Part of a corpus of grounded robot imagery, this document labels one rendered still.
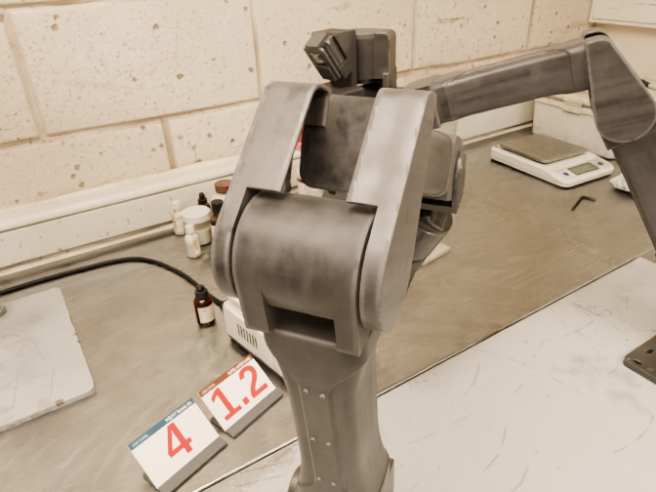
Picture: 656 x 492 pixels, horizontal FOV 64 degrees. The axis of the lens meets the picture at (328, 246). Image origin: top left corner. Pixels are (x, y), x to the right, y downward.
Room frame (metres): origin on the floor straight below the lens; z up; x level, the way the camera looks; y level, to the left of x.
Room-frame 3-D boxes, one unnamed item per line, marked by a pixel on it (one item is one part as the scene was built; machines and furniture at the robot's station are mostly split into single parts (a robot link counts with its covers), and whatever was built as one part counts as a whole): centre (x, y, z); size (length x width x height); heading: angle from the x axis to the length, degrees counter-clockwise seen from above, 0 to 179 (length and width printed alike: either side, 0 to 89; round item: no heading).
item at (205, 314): (0.68, 0.20, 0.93); 0.03 x 0.03 x 0.07
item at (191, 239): (0.88, 0.26, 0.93); 0.03 x 0.03 x 0.07
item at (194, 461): (0.41, 0.18, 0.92); 0.09 x 0.06 x 0.04; 140
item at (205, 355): (0.58, 0.18, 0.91); 0.06 x 0.06 x 0.02
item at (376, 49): (0.73, -0.08, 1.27); 0.12 x 0.09 x 0.12; 69
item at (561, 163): (1.29, -0.59, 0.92); 0.26 x 0.19 x 0.05; 28
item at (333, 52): (0.69, -0.01, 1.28); 0.07 x 0.06 x 0.11; 43
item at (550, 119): (1.51, -0.84, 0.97); 0.37 x 0.31 x 0.14; 119
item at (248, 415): (0.49, 0.12, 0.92); 0.09 x 0.06 x 0.04; 140
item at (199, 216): (0.95, 0.26, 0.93); 0.06 x 0.06 x 0.07
